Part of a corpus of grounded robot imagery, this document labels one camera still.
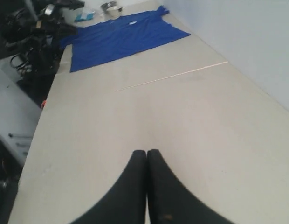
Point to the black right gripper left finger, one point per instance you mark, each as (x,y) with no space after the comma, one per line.
(125,202)

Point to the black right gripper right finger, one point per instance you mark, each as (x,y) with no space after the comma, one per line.
(169,201)

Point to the blue cloth on table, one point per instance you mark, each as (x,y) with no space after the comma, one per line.
(115,39)

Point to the white box with blue item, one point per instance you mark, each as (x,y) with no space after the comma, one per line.
(84,17)

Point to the black equipment pile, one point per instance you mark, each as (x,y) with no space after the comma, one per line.
(35,31)

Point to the metal bowl on table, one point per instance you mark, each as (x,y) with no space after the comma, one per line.
(112,8)

